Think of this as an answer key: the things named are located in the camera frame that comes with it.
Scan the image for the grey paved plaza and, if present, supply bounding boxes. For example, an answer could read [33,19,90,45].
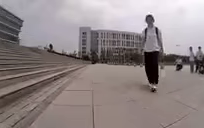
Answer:
[29,62,204,128]

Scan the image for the wide grey stone steps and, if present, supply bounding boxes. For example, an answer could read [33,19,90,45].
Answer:
[0,42,92,105]

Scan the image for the white building with many windows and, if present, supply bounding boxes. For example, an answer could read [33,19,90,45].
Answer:
[78,26,145,65]

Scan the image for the grey layered building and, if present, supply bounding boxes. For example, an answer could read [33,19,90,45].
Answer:
[0,0,25,46]

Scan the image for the person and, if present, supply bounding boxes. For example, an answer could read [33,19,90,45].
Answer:
[174,57,184,72]
[194,45,204,74]
[188,45,196,74]
[140,13,165,94]
[48,42,54,52]

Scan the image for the grey brick strip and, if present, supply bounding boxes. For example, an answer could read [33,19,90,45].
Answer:
[0,65,88,128]

